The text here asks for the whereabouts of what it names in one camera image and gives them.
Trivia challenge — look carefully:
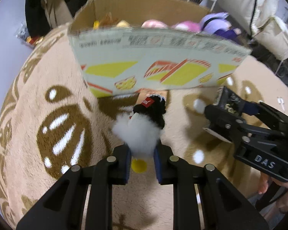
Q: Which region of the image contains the white-haired purple plush doll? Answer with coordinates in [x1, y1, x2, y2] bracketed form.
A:
[199, 12, 242, 40]

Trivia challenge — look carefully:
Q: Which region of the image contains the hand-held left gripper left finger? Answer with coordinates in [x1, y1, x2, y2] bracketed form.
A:
[16, 145, 132, 230]

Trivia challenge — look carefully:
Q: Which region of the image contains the pink bear plush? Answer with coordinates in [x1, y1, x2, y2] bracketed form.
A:
[171, 21, 202, 33]

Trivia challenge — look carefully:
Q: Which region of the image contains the cream padded chair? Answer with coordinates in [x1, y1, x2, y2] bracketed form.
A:
[217, 0, 288, 61]

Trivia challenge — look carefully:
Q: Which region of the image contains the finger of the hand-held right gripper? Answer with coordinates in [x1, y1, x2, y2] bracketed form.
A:
[242, 101, 288, 132]
[204, 104, 255, 145]

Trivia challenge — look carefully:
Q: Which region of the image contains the dark hanging coat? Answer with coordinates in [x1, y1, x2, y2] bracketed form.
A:
[25, 0, 74, 30]

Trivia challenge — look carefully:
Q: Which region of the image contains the pile of shiny foil bags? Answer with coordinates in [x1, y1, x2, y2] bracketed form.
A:
[15, 23, 46, 46]

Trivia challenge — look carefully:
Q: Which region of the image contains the printed cardboard box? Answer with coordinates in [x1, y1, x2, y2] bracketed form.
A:
[68, 0, 253, 99]

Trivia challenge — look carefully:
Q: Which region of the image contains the beige patterned blanket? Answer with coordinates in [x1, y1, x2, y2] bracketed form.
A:
[0, 25, 288, 230]

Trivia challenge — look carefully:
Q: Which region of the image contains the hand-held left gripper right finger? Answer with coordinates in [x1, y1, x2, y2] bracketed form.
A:
[154, 142, 270, 230]

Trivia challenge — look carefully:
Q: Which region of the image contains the black white penguin plush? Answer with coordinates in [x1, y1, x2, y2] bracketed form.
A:
[112, 94, 168, 174]

